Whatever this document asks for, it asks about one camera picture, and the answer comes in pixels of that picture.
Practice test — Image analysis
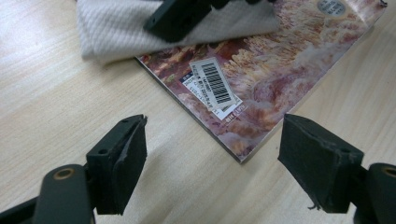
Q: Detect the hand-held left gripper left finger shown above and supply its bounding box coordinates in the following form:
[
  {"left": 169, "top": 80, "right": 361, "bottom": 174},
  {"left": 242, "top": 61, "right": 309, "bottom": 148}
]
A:
[{"left": 86, "top": 114, "right": 149, "bottom": 217}]

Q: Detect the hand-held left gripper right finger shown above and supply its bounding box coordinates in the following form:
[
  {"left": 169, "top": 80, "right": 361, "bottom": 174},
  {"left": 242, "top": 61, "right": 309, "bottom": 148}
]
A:
[{"left": 277, "top": 113, "right": 365, "bottom": 215}]

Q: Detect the white cloth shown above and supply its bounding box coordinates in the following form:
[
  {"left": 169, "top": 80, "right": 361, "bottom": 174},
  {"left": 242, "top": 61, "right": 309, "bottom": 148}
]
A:
[{"left": 76, "top": 0, "right": 279, "bottom": 64}]

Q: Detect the glossy magazine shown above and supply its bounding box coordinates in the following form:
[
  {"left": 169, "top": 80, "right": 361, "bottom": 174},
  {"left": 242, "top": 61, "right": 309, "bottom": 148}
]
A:
[{"left": 134, "top": 0, "right": 389, "bottom": 164}]

